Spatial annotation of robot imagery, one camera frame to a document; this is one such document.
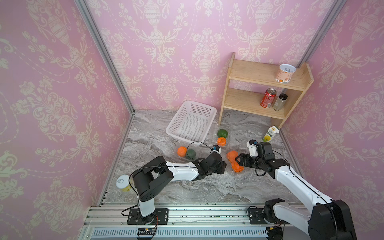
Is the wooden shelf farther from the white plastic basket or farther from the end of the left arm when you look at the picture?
the end of the left arm

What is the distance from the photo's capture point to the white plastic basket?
3.53ft

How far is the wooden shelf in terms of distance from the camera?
2.49 feet
